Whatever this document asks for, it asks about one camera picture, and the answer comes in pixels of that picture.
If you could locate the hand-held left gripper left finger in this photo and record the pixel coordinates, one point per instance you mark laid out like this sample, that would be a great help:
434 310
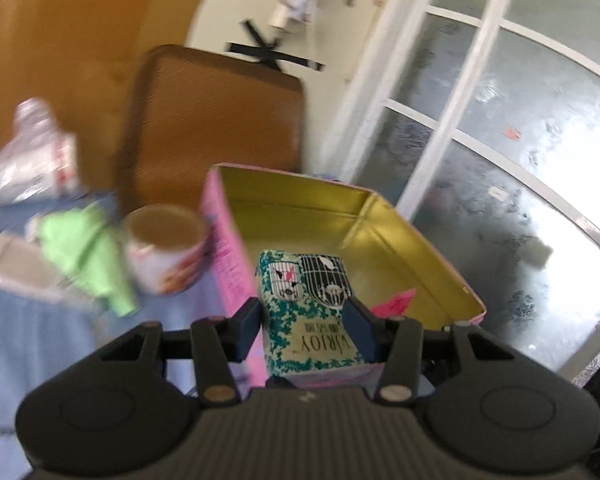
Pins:
250 321

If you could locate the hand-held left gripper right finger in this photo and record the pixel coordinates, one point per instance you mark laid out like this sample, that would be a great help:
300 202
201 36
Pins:
360 330

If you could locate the teal patterned tissue pack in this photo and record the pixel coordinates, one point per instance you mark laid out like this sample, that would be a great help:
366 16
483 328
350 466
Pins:
300 310

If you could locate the pink tin box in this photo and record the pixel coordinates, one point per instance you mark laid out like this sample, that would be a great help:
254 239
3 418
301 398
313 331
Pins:
300 210

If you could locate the pink fluffy cloth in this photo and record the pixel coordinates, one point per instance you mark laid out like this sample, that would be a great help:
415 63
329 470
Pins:
397 302

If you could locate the round food can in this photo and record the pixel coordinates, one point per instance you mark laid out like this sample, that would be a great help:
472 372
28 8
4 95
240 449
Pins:
165 260

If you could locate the green cloth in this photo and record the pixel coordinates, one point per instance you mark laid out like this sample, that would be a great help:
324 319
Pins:
80 250

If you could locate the brown woven chair back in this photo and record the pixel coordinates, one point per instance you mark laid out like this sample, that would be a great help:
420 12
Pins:
205 120

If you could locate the blue striped tablecloth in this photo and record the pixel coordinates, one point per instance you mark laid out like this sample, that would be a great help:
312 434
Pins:
30 350

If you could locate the white tissue box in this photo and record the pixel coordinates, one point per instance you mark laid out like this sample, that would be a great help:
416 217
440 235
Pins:
15 265

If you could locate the black tape cross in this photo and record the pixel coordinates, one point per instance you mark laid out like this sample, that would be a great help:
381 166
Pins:
265 51

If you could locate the plastic bag of paper cups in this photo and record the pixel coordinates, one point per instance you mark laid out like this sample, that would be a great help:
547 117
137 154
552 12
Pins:
30 160

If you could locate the white framed frosted glass door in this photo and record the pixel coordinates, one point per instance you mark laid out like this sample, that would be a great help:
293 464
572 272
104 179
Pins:
530 110

